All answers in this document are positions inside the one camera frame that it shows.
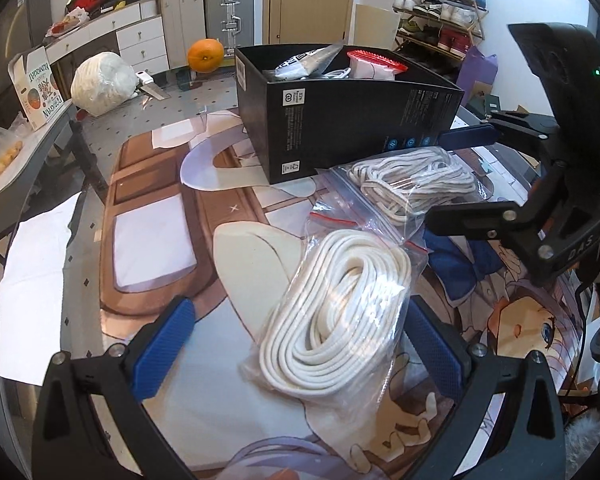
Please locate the white stuffed plastic bag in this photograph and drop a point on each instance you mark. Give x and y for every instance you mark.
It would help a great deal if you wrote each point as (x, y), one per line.
(102, 82)

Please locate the white dresser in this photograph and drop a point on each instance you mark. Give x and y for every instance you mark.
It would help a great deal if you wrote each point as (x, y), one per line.
(130, 35)

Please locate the dark green box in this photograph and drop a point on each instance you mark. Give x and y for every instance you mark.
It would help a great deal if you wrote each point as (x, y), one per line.
(485, 105)

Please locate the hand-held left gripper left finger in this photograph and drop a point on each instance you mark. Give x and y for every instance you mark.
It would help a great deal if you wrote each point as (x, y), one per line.
(162, 350)

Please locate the open brown cardboard box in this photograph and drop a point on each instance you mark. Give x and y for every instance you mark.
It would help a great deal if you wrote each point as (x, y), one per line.
(517, 110)

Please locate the printed cartoon table mat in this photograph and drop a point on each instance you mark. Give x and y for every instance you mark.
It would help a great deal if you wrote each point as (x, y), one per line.
(155, 240)

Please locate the plastic bag of food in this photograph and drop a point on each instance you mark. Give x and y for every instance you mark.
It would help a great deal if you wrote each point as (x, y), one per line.
(67, 22)

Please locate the printed white packet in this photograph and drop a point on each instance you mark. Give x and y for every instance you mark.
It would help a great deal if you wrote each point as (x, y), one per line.
(300, 62)

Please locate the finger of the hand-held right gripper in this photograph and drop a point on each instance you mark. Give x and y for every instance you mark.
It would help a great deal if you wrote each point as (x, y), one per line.
(467, 136)
(475, 220)

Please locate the black cardboard box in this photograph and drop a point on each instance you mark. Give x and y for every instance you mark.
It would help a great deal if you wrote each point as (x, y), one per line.
(340, 125)

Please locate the silver suitcase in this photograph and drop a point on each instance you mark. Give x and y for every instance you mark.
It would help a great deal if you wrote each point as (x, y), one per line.
(230, 17)

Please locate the white paper sheet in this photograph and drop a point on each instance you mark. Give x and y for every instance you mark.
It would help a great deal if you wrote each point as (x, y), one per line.
(30, 285)

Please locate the grey refrigerator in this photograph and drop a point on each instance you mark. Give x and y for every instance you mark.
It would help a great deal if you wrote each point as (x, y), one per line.
(25, 10)

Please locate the beige door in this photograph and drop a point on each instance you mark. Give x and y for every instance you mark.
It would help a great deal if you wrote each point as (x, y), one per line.
(315, 5)

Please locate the white suitcase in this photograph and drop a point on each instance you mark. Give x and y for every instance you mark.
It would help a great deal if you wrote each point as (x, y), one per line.
(182, 25)

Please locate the shoe rack with shoes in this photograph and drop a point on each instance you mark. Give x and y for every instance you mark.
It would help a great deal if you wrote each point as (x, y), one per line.
(440, 10)

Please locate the printed fruit carton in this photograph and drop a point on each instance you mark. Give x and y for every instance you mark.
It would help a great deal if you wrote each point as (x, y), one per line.
(37, 90)

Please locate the red-topped white pouch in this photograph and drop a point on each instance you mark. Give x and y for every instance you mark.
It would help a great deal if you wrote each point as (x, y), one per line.
(375, 62)

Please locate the orange pumpkin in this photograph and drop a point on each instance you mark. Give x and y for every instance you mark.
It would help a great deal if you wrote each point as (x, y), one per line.
(206, 56)

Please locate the cardboard panel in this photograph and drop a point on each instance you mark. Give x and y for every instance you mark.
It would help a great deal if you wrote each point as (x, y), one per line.
(375, 25)

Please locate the grey side table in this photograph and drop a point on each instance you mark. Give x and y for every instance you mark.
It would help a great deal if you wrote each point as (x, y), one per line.
(30, 160)

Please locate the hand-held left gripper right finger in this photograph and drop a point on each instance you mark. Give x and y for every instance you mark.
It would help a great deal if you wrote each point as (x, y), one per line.
(432, 347)

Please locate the purple paper bag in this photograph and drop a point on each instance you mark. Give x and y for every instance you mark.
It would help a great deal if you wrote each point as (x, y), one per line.
(475, 75)

